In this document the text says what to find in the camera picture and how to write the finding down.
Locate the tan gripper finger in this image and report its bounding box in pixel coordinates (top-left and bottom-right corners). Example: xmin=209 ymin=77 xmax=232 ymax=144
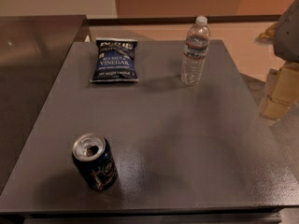
xmin=260 ymin=62 xmax=299 ymax=121
xmin=258 ymin=22 xmax=278 ymax=40

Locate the clear plastic water bottle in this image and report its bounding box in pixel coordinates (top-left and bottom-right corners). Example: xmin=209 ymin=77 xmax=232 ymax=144
xmin=180 ymin=16 xmax=210 ymax=85

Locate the dark blue pepsi can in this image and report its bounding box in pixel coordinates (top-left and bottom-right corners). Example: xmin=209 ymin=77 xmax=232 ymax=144
xmin=72 ymin=133 xmax=117 ymax=191

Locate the blue vinegar chips bag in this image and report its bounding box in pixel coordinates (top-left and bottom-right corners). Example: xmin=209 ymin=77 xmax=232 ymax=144
xmin=91 ymin=37 xmax=138 ymax=83

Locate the dark side counter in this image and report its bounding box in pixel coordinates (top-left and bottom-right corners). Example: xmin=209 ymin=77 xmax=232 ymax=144
xmin=0 ymin=15 xmax=91 ymax=193

